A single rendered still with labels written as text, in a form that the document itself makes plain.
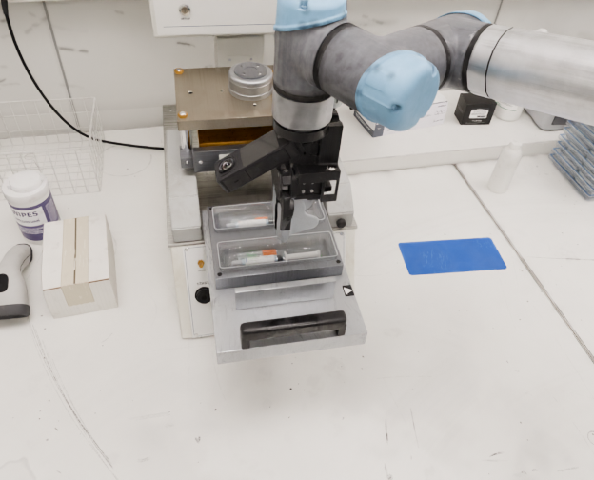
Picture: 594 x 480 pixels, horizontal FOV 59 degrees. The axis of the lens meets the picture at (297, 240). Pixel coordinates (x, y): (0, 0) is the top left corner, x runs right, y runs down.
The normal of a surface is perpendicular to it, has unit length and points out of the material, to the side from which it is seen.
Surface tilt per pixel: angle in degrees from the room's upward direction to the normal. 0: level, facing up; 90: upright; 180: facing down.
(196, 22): 90
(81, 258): 1
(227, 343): 0
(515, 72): 83
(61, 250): 1
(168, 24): 90
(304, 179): 90
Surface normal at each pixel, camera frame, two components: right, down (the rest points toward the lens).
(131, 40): 0.23, 0.70
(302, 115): 0.01, 0.72
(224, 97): 0.06, -0.70
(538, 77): -0.72, 0.36
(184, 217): 0.17, -0.07
